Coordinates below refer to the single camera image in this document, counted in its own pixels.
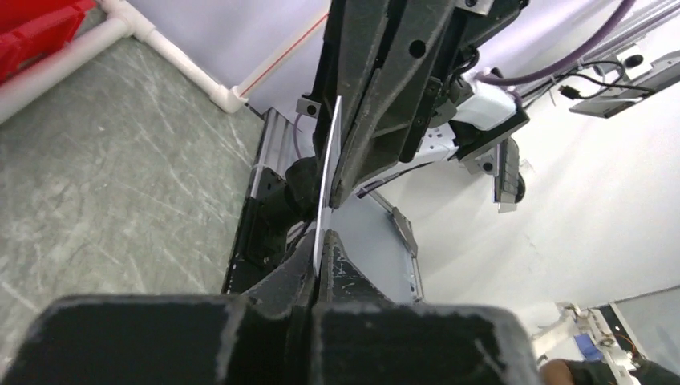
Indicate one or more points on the silver VIP credit card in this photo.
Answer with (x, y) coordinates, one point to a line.
(331, 154)

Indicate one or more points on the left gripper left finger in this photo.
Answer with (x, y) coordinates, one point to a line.
(257, 337)

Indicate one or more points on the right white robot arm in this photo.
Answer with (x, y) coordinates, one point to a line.
(481, 113)

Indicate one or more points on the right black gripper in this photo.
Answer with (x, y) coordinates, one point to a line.
(391, 62)

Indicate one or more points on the red plastic bin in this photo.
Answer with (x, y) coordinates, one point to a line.
(32, 29)

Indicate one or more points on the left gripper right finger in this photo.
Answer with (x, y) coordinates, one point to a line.
(361, 337)

